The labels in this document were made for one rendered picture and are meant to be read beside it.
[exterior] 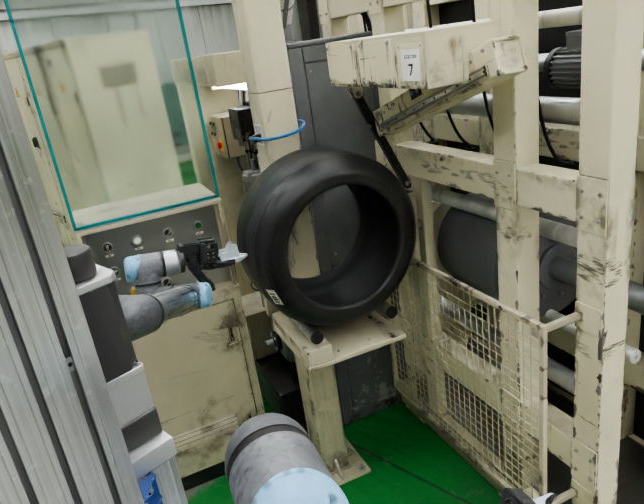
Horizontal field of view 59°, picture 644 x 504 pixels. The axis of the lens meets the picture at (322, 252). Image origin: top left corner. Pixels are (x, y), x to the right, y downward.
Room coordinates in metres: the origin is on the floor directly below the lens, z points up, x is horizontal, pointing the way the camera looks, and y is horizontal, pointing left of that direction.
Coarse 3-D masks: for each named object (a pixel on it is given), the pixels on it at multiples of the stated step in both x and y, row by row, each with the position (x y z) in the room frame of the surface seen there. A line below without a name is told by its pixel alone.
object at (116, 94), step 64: (64, 0) 2.08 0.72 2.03; (128, 0) 2.15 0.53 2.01; (64, 64) 2.06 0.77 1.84; (128, 64) 2.13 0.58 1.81; (64, 128) 2.04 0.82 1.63; (128, 128) 2.12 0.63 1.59; (192, 128) 2.20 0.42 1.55; (64, 192) 2.01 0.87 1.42; (128, 192) 2.10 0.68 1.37; (192, 192) 2.18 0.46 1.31
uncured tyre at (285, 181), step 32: (288, 160) 1.79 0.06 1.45; (320, 160) 1.70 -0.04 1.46; (352, 160) 1.72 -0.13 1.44; (256, 192) 1.75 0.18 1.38; (288, 192) 1.64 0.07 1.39; (320, 192) 1.65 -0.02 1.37; (352, 192) 2.02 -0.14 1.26; (384, 192) 1.73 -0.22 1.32; (256, 224) 1.64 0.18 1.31; (288, 224) 1.61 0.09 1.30; (384, 224) 1.99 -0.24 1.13; (256, 256) 1.61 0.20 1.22; (352, 256) 1.98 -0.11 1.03; (384, 256) 1.93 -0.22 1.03; (288, 288) 1.60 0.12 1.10; (320, 288) 1.93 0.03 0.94; (352, 288) 1.91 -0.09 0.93; (384, 288) 1.71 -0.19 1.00; (320, 320) 1.64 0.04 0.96; (352, 320) 1.70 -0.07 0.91
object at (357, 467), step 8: (352, 448) 2.15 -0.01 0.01; (352, 456) 2.10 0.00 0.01; (360, 456) 2.09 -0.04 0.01; (352, 464) 2.05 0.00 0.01; (360, 464) 2.04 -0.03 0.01; (336, 472) 2.01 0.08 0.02; (344, 472) 2.01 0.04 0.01; (352, 472) 2.00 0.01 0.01; (360, 472) 1.99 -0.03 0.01; (368, 472) 2.00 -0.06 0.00; (336, 480) 1.97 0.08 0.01; (344, 480) 1.96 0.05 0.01
